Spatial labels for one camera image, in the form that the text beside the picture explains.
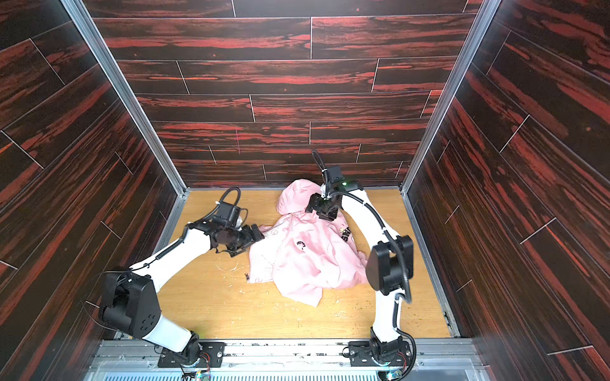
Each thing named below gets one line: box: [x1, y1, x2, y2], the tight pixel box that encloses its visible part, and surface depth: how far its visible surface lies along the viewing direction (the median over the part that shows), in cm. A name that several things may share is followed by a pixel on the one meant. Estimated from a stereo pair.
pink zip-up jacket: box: [247, 179, 369, 308], surface depth 92 cm
